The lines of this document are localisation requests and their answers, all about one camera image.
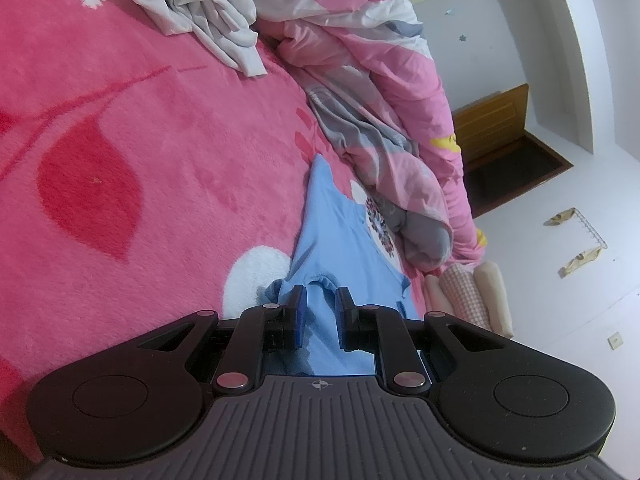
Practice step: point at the blue t-shirt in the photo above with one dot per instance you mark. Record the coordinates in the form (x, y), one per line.
(330, 230)

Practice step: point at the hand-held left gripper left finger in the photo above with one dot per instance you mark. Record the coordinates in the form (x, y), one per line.
(299, 317)

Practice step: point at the brown wooden door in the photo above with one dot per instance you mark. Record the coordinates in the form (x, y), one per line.
(490, 120)

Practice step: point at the pink floral blanket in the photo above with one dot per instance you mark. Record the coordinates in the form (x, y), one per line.
(150, 160)

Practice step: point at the cream wall switch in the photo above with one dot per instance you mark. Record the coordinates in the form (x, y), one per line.
(616, 341)

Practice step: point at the pink and grey quilt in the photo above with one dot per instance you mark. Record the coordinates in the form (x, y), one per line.
(390, 85)

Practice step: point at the folded cream garment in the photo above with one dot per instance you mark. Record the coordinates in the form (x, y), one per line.
(492, 295)

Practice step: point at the white wall hook rack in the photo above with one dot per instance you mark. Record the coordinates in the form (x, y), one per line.
(592, 230)

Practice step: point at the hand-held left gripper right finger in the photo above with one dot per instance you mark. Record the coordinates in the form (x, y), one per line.
(342, 317)

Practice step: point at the crumpled white garment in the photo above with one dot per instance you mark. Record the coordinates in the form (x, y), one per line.
(200, 10)

